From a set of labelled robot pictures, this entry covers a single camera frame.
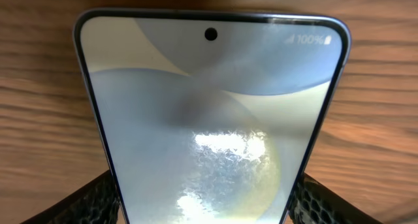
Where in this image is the Samsung Galaxy smartphone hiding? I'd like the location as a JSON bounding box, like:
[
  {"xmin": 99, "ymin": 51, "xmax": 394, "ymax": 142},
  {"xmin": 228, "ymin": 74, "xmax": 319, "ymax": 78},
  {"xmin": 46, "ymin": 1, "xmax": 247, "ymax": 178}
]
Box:
[{"xmin": 73, "ymin": 8, "xmax": 351, "ymax": 223}]

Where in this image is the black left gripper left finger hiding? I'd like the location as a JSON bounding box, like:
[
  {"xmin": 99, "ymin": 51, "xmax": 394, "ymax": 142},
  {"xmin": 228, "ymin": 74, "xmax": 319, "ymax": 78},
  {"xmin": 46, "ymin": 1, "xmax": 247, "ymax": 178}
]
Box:
[{"xmin": 22, "ymin": 170, "xmax": 120, "ymax": 224}]

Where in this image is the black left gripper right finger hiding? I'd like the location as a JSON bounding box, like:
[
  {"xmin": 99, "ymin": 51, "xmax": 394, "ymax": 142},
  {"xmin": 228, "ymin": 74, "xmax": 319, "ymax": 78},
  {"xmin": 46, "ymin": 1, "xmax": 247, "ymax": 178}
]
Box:
[{"xmin": 288, "ymin": 174, "xmax": 381, "ymax": 224}]

